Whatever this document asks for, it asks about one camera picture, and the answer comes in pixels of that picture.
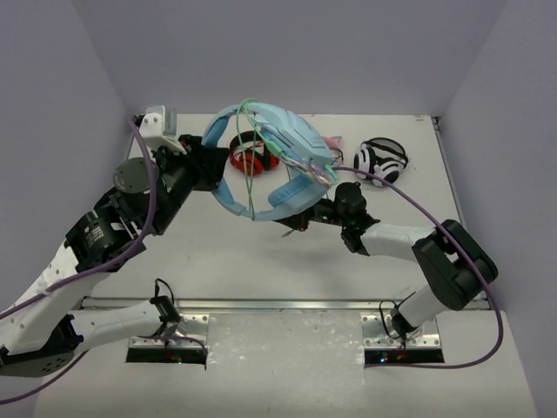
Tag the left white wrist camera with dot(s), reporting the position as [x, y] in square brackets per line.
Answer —
[159, 128]

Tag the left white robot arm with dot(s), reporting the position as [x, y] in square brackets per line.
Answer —
[44, 330]

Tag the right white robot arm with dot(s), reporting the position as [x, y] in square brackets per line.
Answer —
[447, 255]

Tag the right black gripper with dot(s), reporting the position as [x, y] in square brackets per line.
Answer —
[302, 219]

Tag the aluminium table edge rail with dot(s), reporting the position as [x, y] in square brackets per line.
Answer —
[243, 305]

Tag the red and black headphones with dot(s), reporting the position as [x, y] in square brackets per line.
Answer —
[250, 155]

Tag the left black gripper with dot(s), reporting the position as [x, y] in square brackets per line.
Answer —
[209, 165]

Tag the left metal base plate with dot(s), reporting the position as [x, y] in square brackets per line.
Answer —
[188, 344]

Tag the white and black headphones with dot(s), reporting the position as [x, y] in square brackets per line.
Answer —
[384, 158]

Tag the blue pink cat-ear headphones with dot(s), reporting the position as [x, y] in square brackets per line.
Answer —
[333, 144]

